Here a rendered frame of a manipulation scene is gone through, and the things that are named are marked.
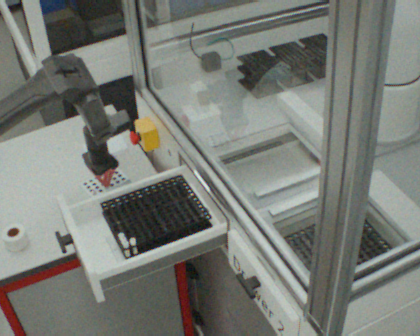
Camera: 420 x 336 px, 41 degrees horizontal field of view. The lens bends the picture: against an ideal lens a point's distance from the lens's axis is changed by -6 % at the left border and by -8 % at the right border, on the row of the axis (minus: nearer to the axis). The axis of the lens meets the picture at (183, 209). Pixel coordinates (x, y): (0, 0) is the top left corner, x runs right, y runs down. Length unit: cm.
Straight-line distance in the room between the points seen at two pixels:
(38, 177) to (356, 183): 122
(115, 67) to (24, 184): 57
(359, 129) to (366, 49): 12
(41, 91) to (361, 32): 59
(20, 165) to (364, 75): 140
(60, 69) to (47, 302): 84
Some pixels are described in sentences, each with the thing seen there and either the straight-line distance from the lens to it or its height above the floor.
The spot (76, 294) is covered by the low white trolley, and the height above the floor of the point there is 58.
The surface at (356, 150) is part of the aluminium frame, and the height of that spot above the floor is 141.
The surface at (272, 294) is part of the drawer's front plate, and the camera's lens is 123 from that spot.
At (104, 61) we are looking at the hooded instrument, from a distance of 212.
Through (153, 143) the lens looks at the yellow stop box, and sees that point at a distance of 172.
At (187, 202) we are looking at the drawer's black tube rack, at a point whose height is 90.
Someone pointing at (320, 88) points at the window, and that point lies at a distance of 86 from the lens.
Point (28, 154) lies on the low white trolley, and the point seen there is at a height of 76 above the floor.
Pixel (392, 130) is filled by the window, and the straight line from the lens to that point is 85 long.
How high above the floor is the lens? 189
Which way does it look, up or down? 43 degrees down
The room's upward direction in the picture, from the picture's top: 7 degrees counter-clockwise
